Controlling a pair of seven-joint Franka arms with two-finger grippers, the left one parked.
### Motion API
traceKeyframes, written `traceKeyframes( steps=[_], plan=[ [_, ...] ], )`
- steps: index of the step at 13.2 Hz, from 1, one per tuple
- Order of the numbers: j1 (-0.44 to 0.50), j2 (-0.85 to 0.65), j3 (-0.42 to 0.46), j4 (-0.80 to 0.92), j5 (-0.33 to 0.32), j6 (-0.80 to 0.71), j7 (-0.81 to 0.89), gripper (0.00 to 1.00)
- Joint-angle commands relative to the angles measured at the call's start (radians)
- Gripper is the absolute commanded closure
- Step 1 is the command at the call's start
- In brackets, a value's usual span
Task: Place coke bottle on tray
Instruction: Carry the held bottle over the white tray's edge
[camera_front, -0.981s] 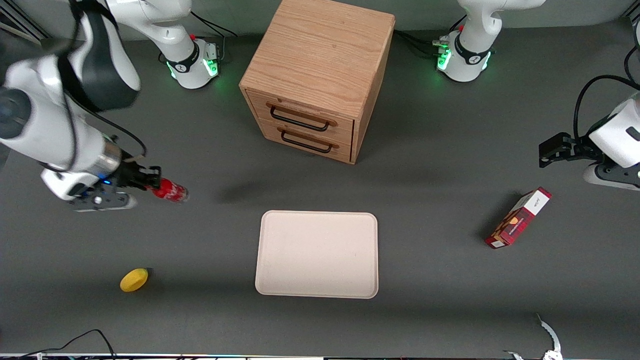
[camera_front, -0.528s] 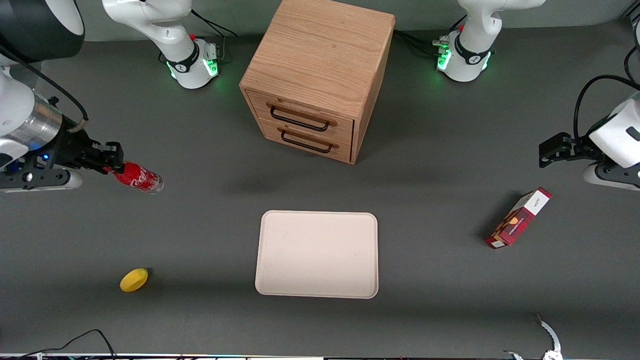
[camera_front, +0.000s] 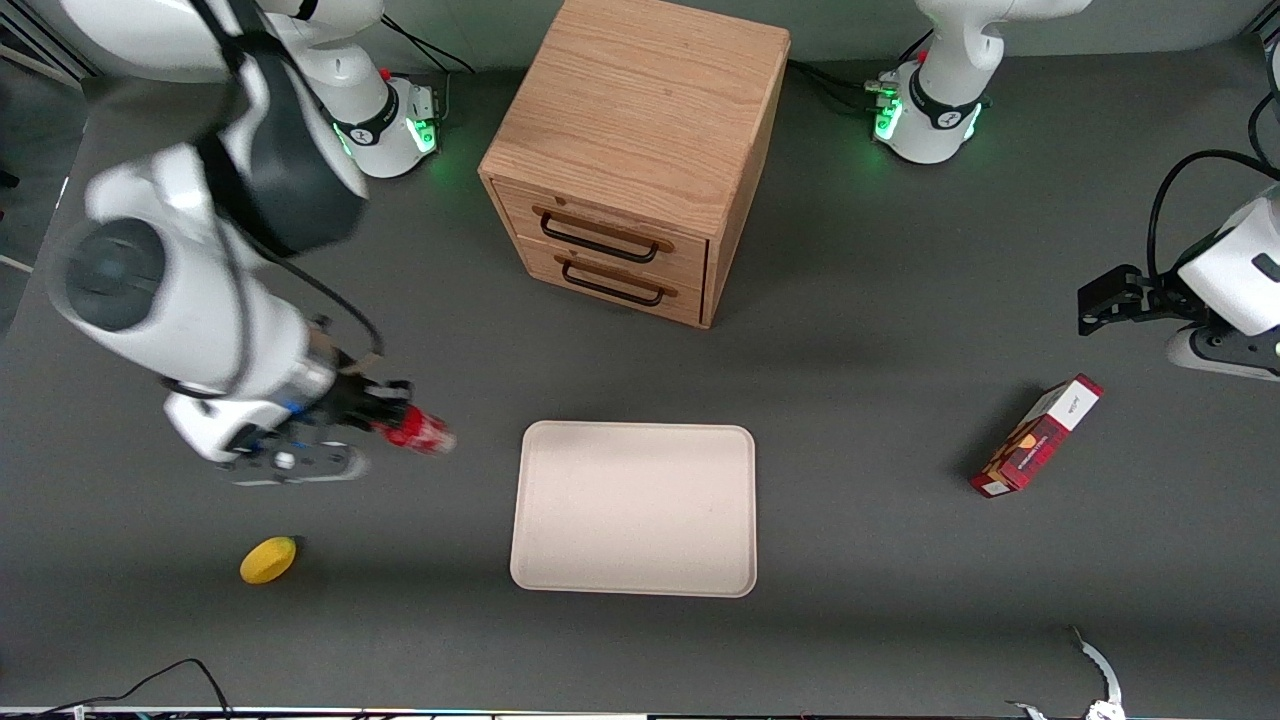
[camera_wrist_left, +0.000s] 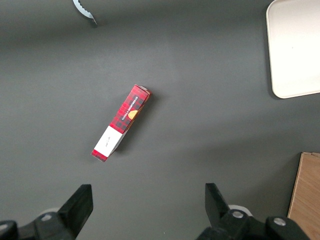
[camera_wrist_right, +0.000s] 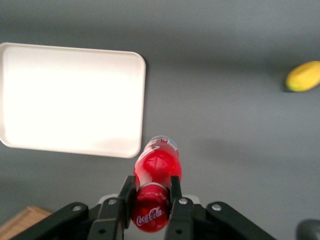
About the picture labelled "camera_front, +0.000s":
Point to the wooden drawer front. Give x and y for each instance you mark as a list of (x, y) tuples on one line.
[(620, 290), (610, 230)]

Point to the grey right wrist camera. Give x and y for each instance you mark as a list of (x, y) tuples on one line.
[(300, 465)]

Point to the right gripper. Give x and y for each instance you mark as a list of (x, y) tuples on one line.
[(352, 398)]

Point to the wooden drawer cabinet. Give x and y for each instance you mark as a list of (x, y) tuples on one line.
[(640, 110)]

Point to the yellow lemon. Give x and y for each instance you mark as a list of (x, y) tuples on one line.
[(268, 561)]

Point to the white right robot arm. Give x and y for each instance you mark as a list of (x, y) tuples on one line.
[(190, 290)]

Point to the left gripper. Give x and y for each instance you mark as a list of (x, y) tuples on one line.
[(1153, 297)]

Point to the red cookie box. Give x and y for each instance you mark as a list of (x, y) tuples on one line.
[(1035, 440)]

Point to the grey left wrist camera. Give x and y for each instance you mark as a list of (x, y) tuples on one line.
[(1225, 355)]

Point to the red coke bottle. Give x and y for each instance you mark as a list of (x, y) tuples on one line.
[(425, 433)]

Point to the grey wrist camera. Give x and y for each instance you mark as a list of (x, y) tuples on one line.
[(1225, 355), (300, 465)]

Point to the beige rectangular tray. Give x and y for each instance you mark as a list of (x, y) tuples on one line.
[(635, 510)]

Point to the dark metal frame rail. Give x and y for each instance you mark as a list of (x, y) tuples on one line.
[(40, 50)]

